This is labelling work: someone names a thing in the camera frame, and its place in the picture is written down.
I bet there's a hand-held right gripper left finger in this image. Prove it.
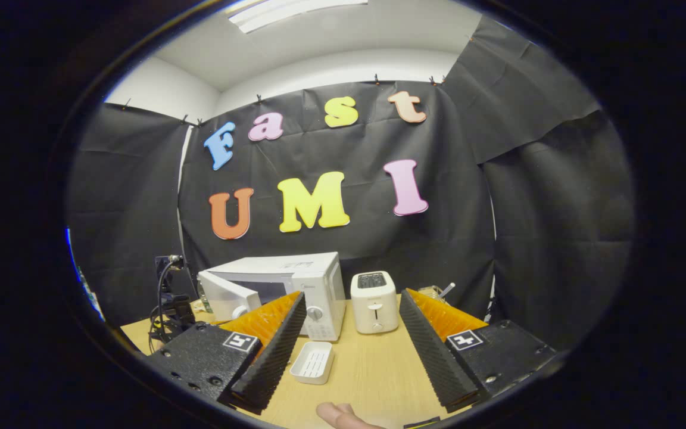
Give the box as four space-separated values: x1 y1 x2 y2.
139 291 308 416

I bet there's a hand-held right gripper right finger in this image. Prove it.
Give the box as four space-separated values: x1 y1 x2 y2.
400 289 558 414

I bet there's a white microwave oven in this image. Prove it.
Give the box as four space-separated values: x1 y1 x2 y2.
198 251 347 342

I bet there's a small white rectangular tray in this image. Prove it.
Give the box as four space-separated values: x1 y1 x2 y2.
289 341 335 386

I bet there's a small clear glass container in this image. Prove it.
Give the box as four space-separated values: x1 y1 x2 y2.
417 282 456 301

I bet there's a white toaster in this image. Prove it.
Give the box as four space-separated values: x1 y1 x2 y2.
351 271 399 335

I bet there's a large ceiling light panel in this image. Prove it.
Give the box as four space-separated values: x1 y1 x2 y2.
227 0 369 33

